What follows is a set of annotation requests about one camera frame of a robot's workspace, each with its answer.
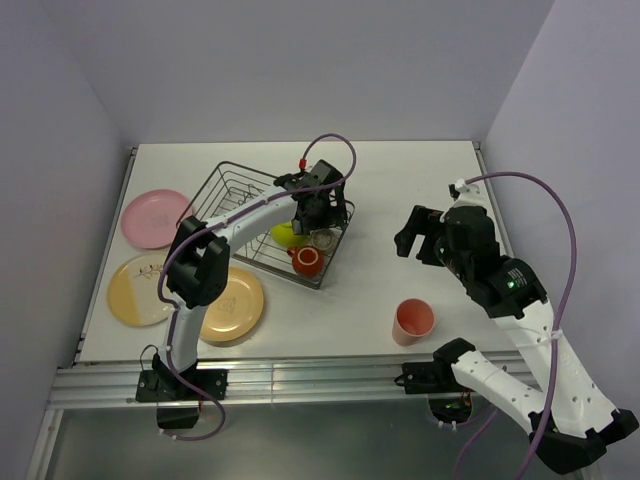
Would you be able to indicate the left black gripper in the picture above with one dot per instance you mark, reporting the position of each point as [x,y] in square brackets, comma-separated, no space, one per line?
[334,216]

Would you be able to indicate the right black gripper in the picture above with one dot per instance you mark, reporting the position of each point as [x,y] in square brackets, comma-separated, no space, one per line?
[425,221]

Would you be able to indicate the small patterned glass cup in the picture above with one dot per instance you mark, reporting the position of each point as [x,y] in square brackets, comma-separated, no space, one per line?
[323,239]

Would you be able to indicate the lime green bowl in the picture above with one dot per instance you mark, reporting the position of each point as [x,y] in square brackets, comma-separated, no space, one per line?
[284,235]

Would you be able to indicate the orange brown ceramic mug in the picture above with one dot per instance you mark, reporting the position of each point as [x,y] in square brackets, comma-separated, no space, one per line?
[307,261]

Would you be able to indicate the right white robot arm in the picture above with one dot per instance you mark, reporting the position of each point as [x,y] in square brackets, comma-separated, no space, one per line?
[574,419]

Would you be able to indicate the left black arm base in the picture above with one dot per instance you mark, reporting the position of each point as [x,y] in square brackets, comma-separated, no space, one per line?
[179,403]

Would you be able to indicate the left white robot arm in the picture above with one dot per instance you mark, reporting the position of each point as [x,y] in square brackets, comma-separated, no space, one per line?
[196,269]

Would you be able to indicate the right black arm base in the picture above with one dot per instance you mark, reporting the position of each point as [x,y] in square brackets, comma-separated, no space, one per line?
[450,405]

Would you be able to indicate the pink plastic cup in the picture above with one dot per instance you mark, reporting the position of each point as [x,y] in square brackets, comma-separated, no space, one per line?
[413,320]

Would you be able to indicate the orange plastic plate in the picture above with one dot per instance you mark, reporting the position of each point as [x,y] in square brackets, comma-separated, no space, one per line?
[237,311]

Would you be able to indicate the pink plastic plate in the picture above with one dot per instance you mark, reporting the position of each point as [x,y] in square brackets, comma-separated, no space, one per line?
[150,220]

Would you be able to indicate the cream yellow floral plate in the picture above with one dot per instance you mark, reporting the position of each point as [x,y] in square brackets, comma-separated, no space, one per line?
[132,291]

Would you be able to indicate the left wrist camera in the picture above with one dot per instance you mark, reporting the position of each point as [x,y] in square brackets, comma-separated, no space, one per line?
[320,173]

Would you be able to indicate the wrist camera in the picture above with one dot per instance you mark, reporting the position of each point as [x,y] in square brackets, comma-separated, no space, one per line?
[465,195]
[320,173]

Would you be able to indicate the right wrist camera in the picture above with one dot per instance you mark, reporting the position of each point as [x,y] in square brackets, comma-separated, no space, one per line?
[465,195]

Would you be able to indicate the metal wire dish rack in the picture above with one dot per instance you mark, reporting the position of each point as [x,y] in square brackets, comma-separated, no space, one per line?
[229,187]

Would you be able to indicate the aluminium front rail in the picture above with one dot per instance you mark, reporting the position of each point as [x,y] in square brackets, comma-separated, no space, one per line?
[262,381]

